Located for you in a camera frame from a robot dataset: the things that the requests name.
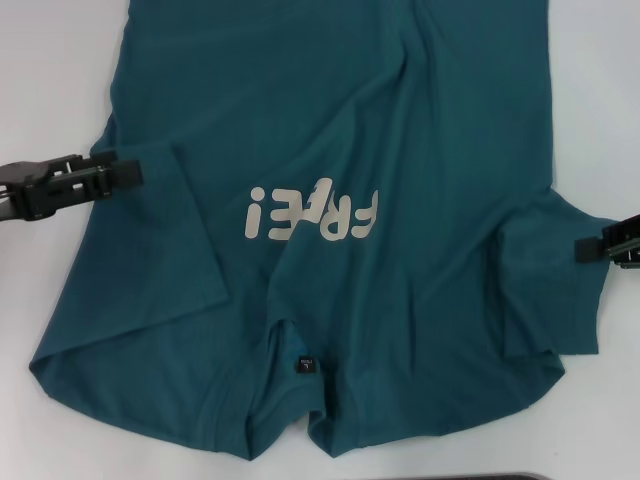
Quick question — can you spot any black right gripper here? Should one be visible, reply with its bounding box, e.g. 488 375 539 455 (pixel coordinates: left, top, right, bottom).
574 213 640 273

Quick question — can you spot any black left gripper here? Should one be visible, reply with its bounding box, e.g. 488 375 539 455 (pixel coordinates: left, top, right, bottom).
0 148 145 222

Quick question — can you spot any teal t-shirt with beige print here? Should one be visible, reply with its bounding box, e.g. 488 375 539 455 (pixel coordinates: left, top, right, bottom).
27 0 617 447

